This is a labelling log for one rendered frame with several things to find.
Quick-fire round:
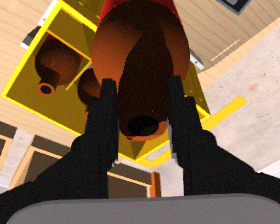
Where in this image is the black rectangular tray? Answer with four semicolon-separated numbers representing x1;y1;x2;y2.
216;0;252;16

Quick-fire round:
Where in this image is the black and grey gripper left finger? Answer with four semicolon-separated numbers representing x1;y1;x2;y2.
0;78;120;224

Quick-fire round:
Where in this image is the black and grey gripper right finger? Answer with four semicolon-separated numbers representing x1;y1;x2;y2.
166;75;280;204

